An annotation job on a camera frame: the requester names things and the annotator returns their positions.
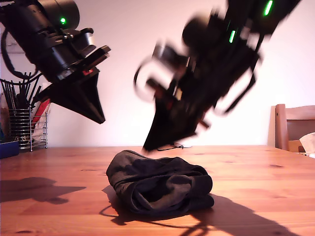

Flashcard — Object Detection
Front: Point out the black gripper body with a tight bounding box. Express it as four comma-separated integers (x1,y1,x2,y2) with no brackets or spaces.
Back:
33,45,111,102

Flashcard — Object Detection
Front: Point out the dark grey underwear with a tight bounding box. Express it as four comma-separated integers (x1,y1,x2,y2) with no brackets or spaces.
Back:
105,149,215,217

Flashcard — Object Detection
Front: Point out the red packet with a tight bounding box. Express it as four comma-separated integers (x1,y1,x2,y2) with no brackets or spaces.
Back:
32,100,50,123

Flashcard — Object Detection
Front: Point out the white paper packet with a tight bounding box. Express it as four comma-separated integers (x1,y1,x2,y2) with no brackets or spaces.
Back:
31,98,53,146

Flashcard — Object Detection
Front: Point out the dark brown container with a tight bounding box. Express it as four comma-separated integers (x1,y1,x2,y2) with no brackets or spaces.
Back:
0,108,9,144

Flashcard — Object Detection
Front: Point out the blue box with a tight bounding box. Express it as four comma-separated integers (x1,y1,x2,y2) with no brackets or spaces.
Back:
0,141,20,159

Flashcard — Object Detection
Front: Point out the brown wooden chair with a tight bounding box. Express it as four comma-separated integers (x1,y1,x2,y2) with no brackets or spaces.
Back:
268,104,315,153

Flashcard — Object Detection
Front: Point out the brown cardboard box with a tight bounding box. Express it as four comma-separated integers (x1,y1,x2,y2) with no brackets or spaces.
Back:
287,140,305,153

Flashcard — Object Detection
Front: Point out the white tissue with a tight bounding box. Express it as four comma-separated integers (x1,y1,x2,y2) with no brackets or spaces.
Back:
299,132,315,154

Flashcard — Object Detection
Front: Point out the patterned tissue box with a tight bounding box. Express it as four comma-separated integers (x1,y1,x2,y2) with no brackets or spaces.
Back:
294,151,315,160

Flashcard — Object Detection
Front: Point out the thin black power cable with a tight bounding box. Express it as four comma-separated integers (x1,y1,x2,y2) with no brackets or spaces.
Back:
157,145,185,151

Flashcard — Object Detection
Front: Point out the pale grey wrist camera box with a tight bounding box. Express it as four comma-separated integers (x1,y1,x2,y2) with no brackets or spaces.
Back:
151,43,190,72
73,28,97,57

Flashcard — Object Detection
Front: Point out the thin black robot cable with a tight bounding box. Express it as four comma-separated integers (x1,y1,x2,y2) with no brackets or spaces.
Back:
0,73,43,86
133,57,159,102

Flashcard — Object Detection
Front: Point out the thick braided black cable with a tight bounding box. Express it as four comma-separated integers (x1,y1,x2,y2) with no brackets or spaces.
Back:
0,30,40,80
213,65,257,117

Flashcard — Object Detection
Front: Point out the chrome wire utensil holder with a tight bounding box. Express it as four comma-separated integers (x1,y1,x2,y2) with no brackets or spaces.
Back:
8,107,48,152

